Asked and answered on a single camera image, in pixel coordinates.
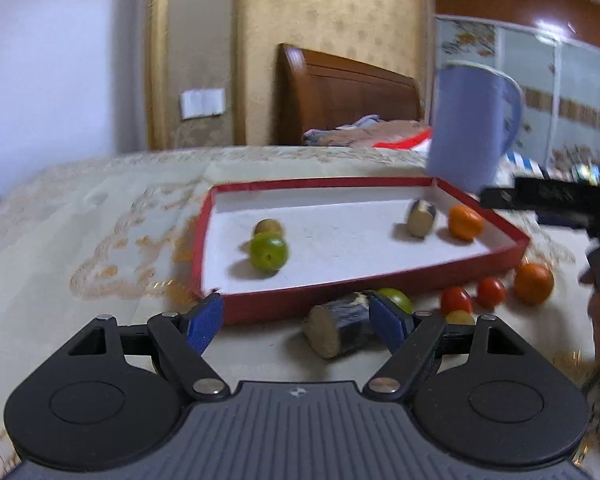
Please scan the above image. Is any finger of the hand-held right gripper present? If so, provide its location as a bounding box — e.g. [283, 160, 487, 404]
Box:
[480, 177, 600, 228]

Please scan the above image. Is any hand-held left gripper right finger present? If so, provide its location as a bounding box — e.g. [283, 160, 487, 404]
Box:
[364, 292, 526, 401]

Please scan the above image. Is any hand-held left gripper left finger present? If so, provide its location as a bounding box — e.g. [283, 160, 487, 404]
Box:
[67, 292, 229, 401]

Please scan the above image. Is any green jujube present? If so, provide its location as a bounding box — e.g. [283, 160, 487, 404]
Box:
[250, 234, 289, 276]
[377, 287, 413, 313]

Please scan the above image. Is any sugarcane piece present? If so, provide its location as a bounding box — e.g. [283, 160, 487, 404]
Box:
[406, 199, 437, 238]
[302, 292, 381, 360]

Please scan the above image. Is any red cherry tomato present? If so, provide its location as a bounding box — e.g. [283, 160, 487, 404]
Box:
[476, 277, 507, 309]
[440, 286, 473, 317]

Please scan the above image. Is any orange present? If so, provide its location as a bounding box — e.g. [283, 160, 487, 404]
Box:
[447, 205, 484, 241]
[512, 262, 555, 306]

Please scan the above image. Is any red cardboard box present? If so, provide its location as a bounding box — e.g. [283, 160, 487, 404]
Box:
[190, 176, 531, 326]

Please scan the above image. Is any striped colourful blanket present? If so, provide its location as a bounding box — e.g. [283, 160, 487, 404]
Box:
[502, 152, 600, 186]

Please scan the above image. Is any blue electric kettle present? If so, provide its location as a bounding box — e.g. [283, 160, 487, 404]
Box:
[426, 60, 526, 195]

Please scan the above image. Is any patterned sliding-door wardrobe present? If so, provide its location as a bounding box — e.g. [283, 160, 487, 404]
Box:
[432, 0, 600, 176]

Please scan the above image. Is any pile of bedding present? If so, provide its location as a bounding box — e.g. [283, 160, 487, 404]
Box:
[302, 115, 433, 151]

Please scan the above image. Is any wooden bed headboard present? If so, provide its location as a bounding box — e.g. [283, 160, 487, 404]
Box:
[276, 43, 425, 146]

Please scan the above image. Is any white wall light switch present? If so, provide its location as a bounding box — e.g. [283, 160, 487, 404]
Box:
[181, 88, 227, 121]

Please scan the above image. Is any gold wall moulding frame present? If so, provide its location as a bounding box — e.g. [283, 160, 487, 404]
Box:
[145, 0, 248, 151]

